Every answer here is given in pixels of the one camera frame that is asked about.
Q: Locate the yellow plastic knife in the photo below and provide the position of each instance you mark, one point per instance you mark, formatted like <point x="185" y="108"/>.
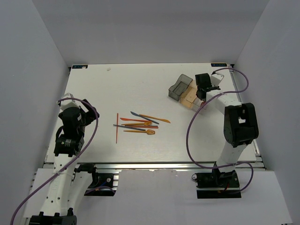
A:
<point x="155" y="118"/>

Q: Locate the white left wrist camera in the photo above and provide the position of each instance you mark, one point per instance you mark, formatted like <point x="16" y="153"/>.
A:
<point x="67" y="102"/>

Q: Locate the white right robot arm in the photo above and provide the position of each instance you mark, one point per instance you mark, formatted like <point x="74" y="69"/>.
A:
<point x="240" y="123"/>

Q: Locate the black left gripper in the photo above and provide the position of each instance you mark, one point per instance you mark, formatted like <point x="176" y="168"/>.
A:
<point x="90" y="115"/>

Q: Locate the clear plastic container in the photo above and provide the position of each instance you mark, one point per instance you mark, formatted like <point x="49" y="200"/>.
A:
<point x="197" y="104"/>

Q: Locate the yellow plastic fork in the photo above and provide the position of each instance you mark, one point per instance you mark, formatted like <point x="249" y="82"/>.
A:
<point x="138" y="124"/>
<point x="148" y="132"/>

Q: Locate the amber plastic container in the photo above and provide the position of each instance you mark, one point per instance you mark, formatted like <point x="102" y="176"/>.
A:
<point x="189" y="95"/>

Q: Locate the blue corner label sticker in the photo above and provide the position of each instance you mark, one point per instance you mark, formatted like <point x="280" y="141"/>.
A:
<point x="79" y="67"/>
<point x="218" y="64"/>

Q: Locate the orange chopstick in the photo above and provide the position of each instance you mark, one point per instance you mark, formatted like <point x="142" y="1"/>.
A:
<point x="142" y="127"/>
<point x="117" y="123"/>

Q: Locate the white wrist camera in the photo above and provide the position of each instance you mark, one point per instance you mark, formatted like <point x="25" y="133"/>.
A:
<point x="216" y="78"/>
<point x="67" y="102"/>

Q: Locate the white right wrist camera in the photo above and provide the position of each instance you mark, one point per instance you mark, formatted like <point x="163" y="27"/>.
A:
<point x="216" y="78"/>

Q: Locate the smoky grey plastic container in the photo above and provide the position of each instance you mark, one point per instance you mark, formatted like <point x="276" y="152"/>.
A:
<point x="181" y="85"/>

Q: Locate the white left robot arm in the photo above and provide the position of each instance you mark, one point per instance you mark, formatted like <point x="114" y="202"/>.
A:
<point x="65" y="188"/>

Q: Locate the blue plastic knife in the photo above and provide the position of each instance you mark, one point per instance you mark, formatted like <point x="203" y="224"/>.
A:
<point x="135" y="114"/>

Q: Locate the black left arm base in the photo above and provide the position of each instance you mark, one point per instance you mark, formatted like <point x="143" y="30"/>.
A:
<point x="102" y="182"/>

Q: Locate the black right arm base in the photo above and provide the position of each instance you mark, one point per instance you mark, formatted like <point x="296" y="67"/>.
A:
<point x="209" y="185"/>

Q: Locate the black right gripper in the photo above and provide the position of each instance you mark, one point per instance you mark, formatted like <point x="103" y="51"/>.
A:
<point x="212" y="86"/>

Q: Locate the blue chopstick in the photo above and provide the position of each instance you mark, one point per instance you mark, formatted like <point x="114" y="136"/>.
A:
<point x="129" y="127"/>

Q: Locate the orange plastic knife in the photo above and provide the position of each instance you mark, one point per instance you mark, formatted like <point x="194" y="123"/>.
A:
<point x="137" y="120"/>

